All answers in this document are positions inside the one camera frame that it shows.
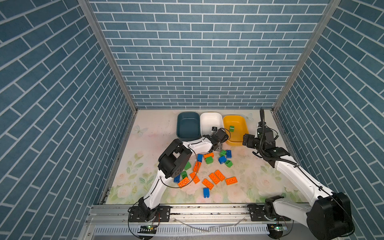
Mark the green lego small top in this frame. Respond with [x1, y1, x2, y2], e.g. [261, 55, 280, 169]
[220, 150, 227, 157]

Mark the green lego small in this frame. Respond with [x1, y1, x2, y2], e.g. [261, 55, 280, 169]
[220, 150, 227, 157]
[181, 171, 188, 180]

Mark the blue lego long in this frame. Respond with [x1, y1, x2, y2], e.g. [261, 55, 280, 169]
[174, 175, 181, 184]
[218, 156, 227, 164]

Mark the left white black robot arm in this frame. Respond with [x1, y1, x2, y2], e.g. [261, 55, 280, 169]
[138, 128, 231, 220]

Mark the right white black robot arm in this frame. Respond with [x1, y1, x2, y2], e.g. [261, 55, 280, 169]
[243, 128, 355, 240]

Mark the yellow plastic bin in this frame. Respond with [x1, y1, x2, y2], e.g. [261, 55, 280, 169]
[223, 115, 249, 146]

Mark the white plastic bin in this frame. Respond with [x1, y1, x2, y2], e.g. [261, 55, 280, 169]
[200, 112, 224, 138]

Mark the dark teal plastic bin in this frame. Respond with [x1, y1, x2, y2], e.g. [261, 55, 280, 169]
[177, 112, 201, 142]

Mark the green lego small lower-left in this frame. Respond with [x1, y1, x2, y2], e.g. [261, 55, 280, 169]
[181, 171, 188, 180]

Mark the blue lego bottom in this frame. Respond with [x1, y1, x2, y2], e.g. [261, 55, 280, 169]
[203, 188, 210, 198]

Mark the right green circuit board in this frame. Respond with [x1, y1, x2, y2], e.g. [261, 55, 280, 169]
[267, 224, 288, 240]

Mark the green circuit board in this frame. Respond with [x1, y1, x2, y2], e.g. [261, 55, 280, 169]
[267, 224, 288, 240]
[138, 225, 158, 235]

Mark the left green circuit board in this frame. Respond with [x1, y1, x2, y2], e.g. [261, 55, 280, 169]
[138, 225, 158, 235]

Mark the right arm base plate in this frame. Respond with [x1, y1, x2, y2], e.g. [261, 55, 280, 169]
[246, 204, 291, 222]

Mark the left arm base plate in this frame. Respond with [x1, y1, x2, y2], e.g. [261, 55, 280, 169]
[129, 205, 171, 223]

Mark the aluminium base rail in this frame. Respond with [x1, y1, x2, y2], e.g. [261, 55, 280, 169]
[86, 204, 292, 225]

